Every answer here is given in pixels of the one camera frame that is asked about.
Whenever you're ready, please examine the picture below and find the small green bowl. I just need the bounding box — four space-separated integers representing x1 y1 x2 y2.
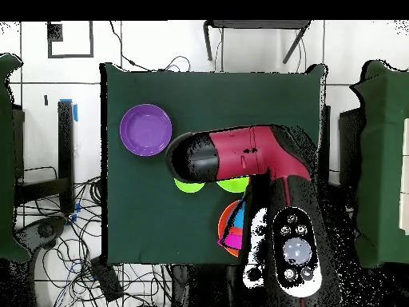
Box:
173 177 206 194

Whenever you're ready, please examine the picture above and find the large light blue bowl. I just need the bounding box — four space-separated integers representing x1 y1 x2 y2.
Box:
228 201 246 229

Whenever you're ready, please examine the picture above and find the purple bowl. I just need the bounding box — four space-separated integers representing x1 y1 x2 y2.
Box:
119 103 173 157

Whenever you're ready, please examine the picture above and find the pink bowl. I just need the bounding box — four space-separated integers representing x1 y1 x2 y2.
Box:
217 233 244 251

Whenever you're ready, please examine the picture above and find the large green bowl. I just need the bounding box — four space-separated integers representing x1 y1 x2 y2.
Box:
216 177 251 194

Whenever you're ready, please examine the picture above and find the orange bowl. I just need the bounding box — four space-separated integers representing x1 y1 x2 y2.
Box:
217 199 244 258

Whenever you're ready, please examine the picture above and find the dark green tablecloth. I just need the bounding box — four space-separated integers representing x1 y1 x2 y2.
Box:
99 62 327 268

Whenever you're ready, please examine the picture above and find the black stand with blue tape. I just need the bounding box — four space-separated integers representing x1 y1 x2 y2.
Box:
15 98 79 214

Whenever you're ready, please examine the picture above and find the black power box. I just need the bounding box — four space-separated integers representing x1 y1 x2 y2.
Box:
89 255 125 303

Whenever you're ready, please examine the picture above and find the grey chair base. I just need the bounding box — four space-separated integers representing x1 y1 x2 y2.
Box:
14 215 67 253

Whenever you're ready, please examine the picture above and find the green cloth covered table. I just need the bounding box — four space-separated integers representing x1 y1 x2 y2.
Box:
0 53 31 264
349 59 409 269

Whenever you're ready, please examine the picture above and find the white box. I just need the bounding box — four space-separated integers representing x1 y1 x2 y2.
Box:
398 117 409 237

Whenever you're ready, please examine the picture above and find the black cable tangle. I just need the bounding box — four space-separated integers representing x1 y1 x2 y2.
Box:
14 165 173 307

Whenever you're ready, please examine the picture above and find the black metal frame stool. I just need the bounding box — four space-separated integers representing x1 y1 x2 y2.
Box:
203 19 312 64

